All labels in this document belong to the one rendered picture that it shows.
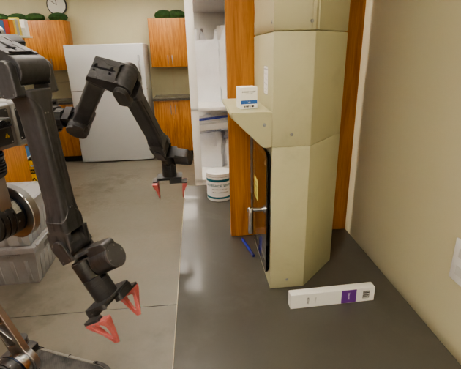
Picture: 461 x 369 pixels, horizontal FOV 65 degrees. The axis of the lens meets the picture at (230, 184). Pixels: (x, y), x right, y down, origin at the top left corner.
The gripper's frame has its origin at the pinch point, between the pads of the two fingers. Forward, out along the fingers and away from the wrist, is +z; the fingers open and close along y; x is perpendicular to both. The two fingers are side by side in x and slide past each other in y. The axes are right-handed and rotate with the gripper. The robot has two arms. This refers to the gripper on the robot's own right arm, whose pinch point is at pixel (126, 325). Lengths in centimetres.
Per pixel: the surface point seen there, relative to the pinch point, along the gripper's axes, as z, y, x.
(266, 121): -25, 37, -45
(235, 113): -31, 34, -39
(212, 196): -1, 101, 17
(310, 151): -11, 42, -50
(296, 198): -1, 41, -40
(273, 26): -45, 38, -57
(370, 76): -18, 86, -73
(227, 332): 19.5, 15.6, -12.5
